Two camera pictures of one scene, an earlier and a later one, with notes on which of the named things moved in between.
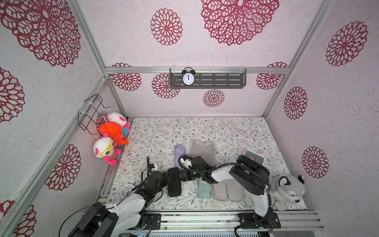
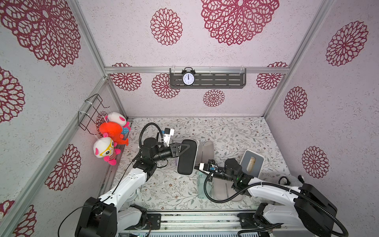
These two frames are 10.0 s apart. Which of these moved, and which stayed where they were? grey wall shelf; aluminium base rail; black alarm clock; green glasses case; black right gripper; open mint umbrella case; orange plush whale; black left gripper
Moved: black right gripper; black left gripper
Stayed: grey wall shelf; black alarm clock; aluminium base rail; green glasses case; open mint umbrella case; orange plush whale
